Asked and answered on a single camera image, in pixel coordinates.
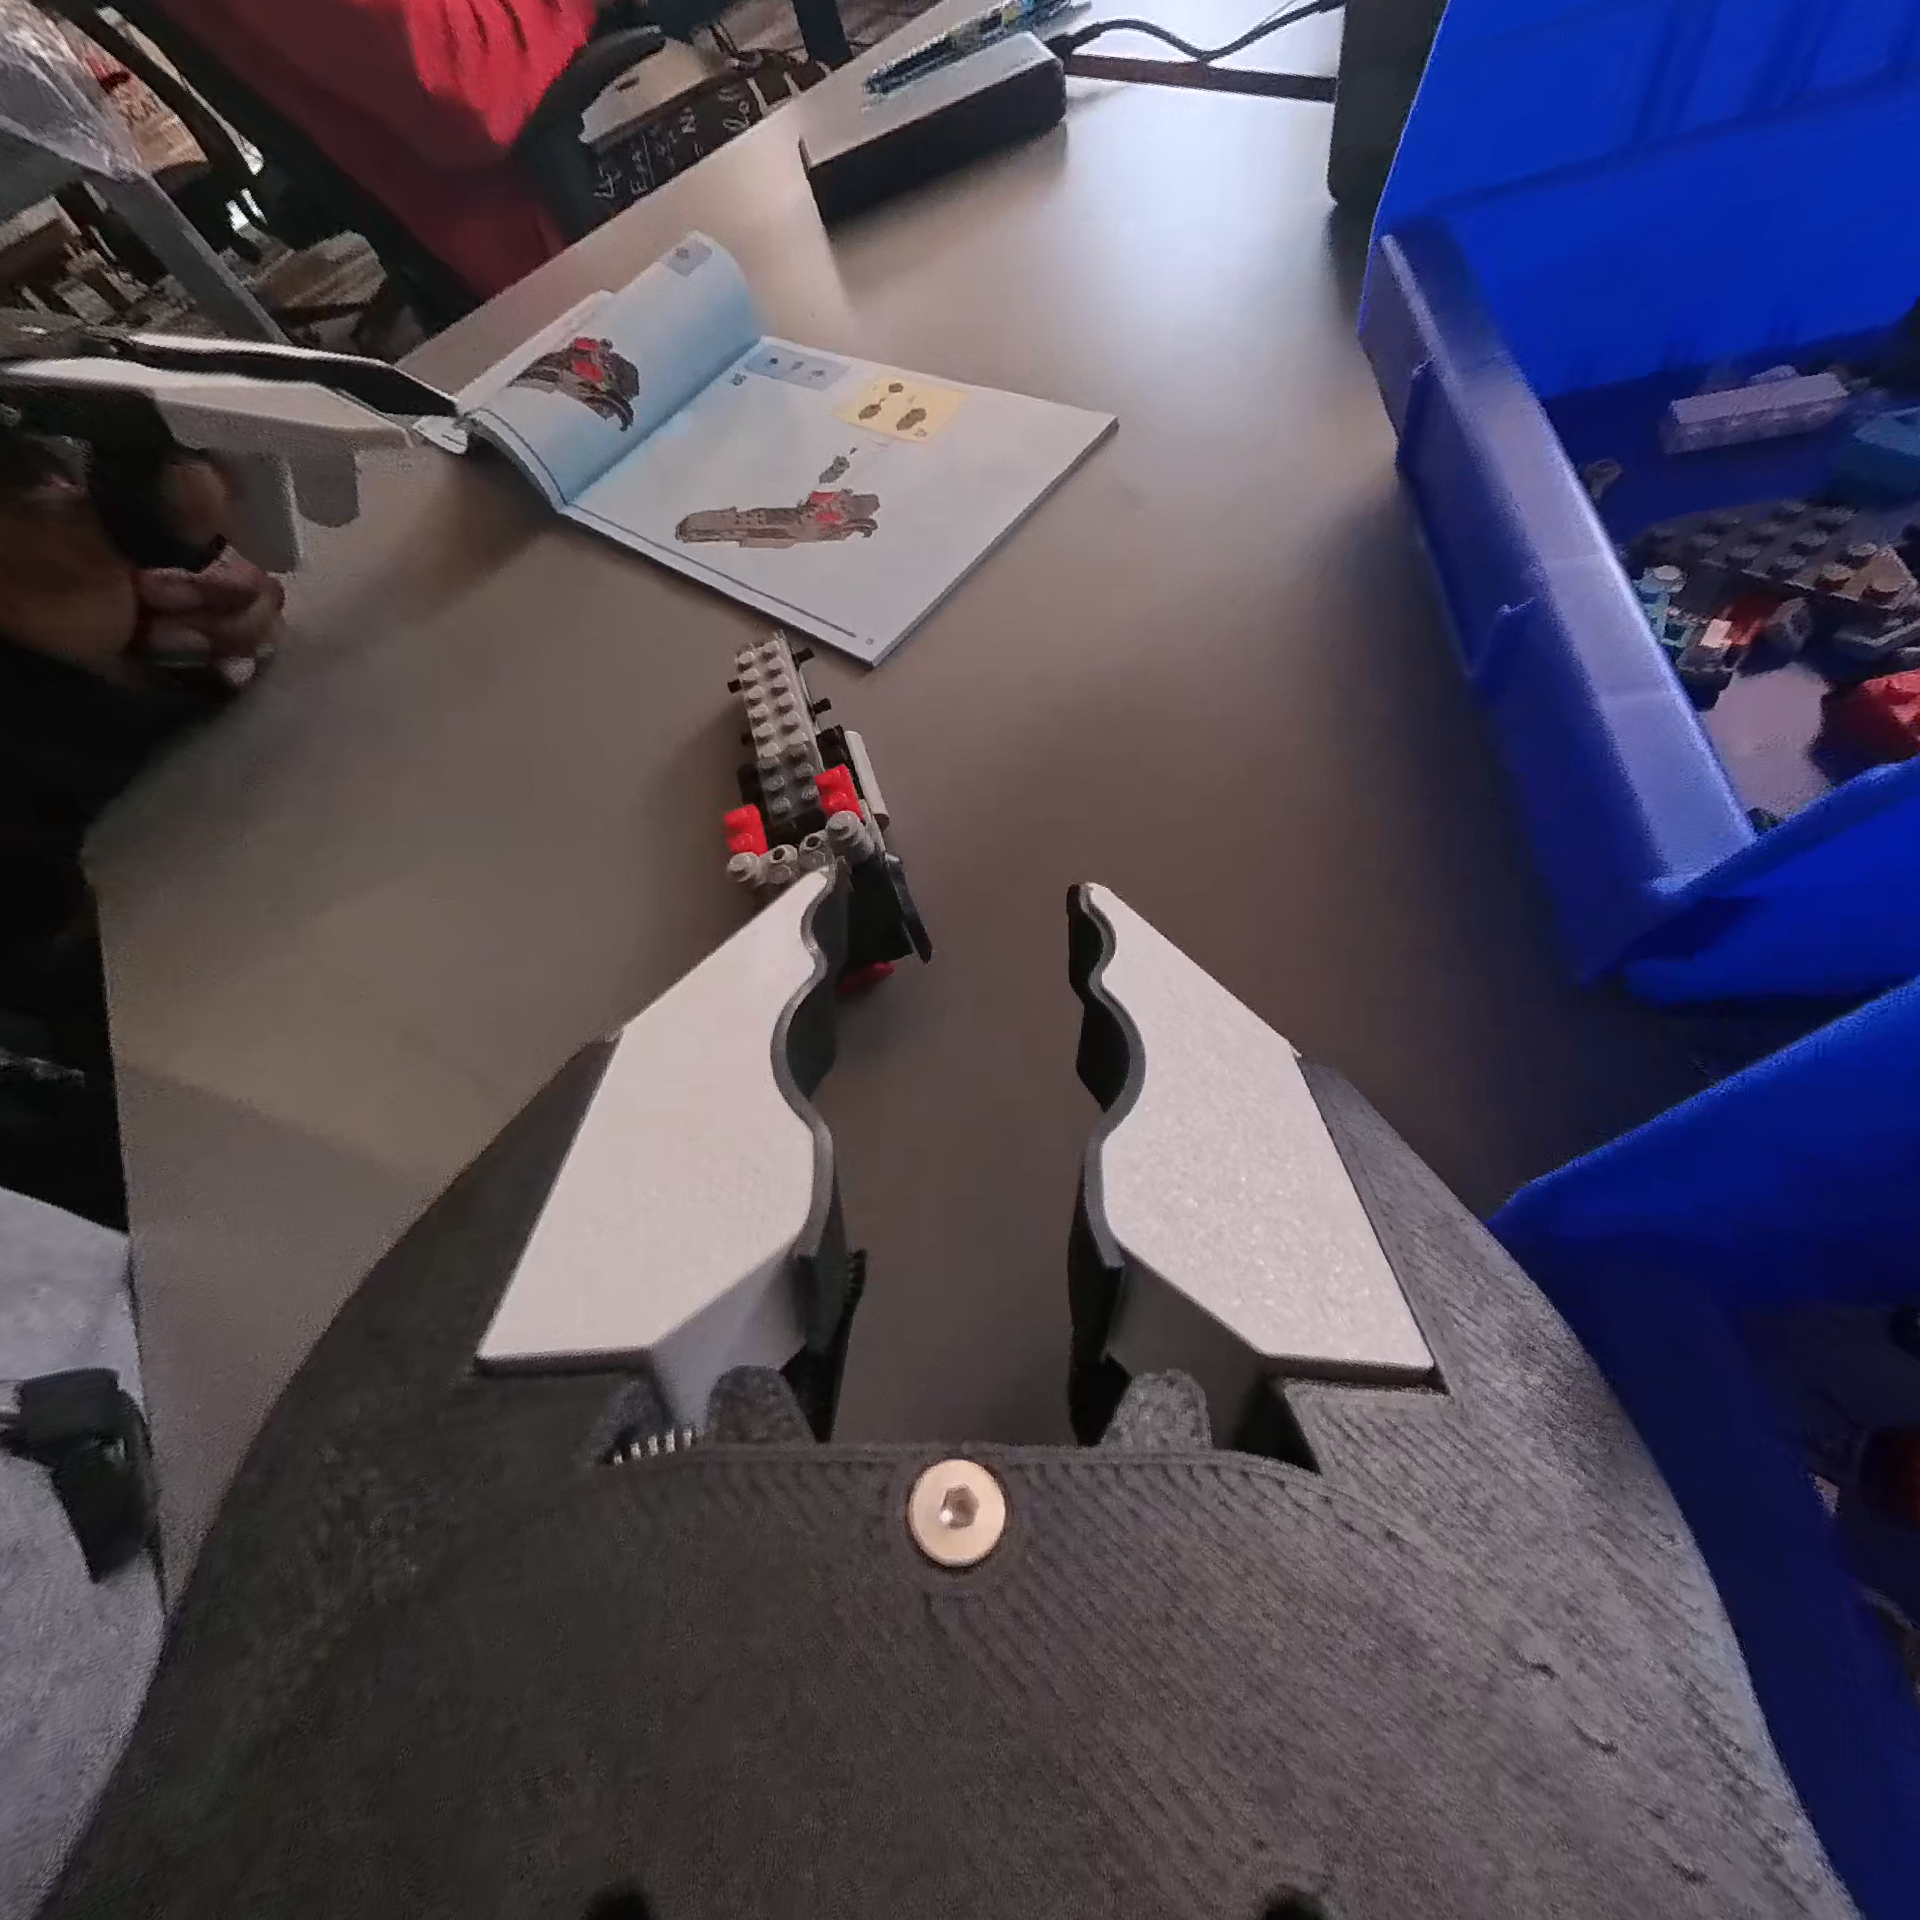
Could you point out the black power bank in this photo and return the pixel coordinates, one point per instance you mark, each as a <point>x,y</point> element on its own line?
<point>931,129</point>

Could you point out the black charger case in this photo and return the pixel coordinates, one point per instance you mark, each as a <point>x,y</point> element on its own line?
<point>1380,89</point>

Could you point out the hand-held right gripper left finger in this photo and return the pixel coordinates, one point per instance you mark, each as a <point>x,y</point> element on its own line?
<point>676,1186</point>

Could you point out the person's left hand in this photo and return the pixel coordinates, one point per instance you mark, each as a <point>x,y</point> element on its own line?
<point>90,585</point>

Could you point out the person's black jacket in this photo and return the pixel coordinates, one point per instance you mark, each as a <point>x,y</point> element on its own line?
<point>54,930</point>

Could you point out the blue plastic bin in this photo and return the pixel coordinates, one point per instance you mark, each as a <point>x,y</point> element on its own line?
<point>1652,1276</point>
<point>1531,600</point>

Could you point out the person's grey shirt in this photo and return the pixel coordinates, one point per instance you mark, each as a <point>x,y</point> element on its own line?
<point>62,1650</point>

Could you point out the grey brick model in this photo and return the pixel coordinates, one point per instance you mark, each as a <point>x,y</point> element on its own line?
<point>788,737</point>

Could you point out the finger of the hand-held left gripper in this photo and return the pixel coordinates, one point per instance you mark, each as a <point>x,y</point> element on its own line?
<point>255,415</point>
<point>77,354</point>

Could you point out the clear plastic wrapped bundle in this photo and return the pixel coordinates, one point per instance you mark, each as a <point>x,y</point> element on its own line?
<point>62,76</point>

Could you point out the blue pen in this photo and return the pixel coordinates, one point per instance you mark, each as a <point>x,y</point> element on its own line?
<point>959,37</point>

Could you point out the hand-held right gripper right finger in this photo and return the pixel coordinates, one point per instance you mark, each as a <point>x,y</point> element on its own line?
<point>1262,1201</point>

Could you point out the pile of loose bricks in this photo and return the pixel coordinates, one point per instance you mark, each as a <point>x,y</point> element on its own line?
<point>1771,585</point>

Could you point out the grey desk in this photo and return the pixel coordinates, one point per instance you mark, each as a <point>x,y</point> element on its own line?
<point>1201,600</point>

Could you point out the brick instruction booklet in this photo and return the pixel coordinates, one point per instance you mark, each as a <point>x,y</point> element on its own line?
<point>900,495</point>

